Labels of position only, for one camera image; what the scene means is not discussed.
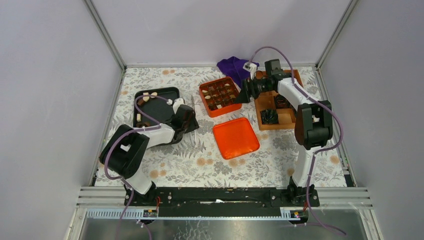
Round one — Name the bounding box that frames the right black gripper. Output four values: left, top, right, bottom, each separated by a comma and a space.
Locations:
233, 75, 273, 105

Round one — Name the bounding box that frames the orange chocolate box with tray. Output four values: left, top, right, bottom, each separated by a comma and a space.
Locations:
199, 76, 242, 118

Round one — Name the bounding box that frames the orange box lid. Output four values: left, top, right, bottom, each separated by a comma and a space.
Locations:
212, 117, 260, 160

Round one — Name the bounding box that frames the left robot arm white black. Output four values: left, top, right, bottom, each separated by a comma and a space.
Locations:
99, 97, 199, 206

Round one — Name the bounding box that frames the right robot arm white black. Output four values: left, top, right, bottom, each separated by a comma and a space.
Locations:
234, 59, 333, 206

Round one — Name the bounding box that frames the purple cloth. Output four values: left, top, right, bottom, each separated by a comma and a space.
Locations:
216, 56, 250, 89

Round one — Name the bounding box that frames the dark rolled tie left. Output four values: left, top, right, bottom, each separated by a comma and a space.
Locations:
260, 108, 279, 125

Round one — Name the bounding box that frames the dark rolled tie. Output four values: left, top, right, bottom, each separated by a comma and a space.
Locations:
260, 108, 279, 125
274, 94, 293, 109

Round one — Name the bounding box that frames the wooden compartment organizer box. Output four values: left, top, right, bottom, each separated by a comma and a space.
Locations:
254, 70, 297, 131

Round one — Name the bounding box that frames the dark rolled tie middle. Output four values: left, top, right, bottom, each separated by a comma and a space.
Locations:
274, 94, 293, 109

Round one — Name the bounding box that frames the floral patterned table mat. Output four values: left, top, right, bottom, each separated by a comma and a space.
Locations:
109, 67, 298, 187

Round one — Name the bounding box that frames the black plastic tray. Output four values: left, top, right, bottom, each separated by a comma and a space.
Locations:
130, 87, 192, 149

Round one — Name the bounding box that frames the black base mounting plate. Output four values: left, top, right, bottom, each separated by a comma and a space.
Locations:
124, 187, 320, 218

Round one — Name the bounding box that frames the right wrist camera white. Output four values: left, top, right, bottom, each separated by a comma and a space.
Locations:
242, 61, 258, 80

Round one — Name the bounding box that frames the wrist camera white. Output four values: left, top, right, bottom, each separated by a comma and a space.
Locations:
166, 97, 185, 112
242, 61, 258, 80

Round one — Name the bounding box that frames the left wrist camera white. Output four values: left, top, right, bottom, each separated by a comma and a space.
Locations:
166, 97, 185, 112

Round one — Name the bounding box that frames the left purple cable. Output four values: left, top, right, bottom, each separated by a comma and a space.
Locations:
103, 95, 173, 240

